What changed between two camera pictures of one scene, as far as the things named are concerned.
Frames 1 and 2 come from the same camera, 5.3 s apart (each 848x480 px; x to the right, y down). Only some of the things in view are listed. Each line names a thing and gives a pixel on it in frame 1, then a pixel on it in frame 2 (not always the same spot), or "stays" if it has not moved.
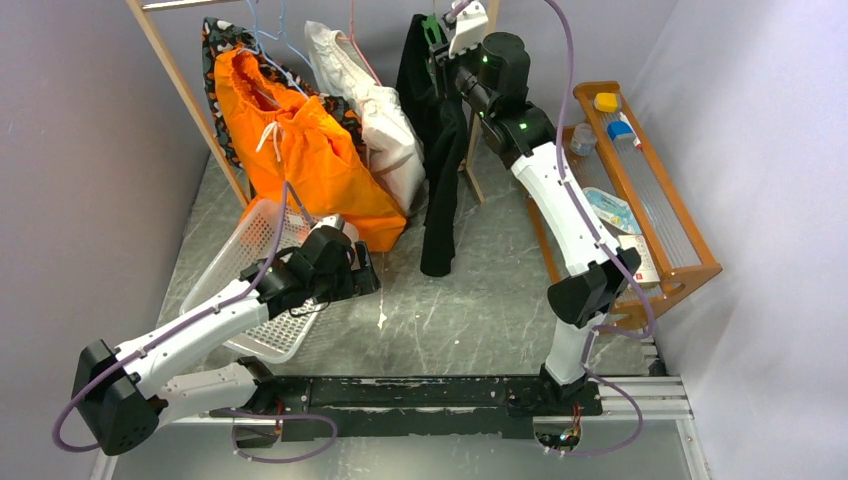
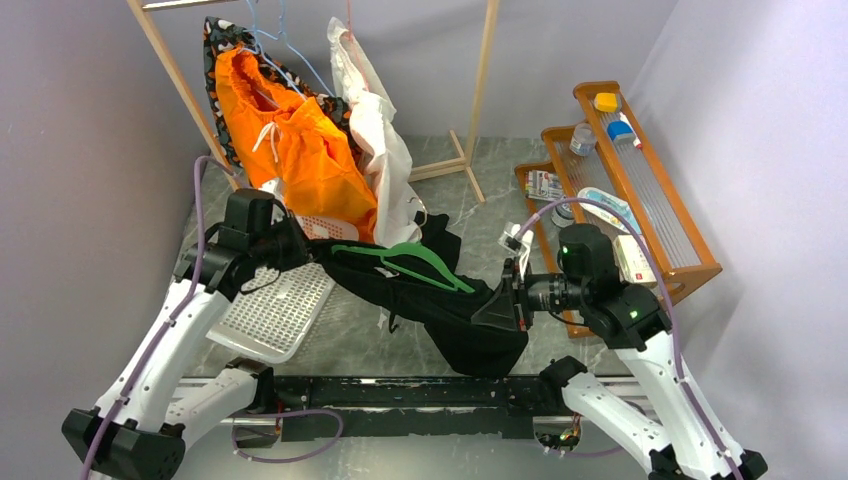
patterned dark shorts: [219, 34] stays
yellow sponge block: [606, 101] stays
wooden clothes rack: [472, 146] stays
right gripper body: [452, 73] -> [532, 292]
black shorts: [440, 125] -> [476, 332]
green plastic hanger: [431, 22] -> [409, 247]
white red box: [646, 271] stays
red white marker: [637, 143] stays
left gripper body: [361, 278] -> [285, 247]
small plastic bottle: [584, 140] stays
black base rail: [402, 408] stays
